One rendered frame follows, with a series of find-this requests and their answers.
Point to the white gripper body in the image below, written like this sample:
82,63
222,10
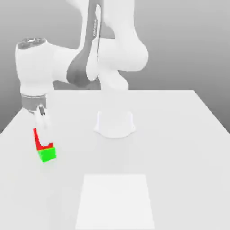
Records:
42,123

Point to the small red cube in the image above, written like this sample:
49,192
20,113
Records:
37,143

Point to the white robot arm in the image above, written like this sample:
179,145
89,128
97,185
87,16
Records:
111,59

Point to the small green cube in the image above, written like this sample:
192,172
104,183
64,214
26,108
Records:
47,154

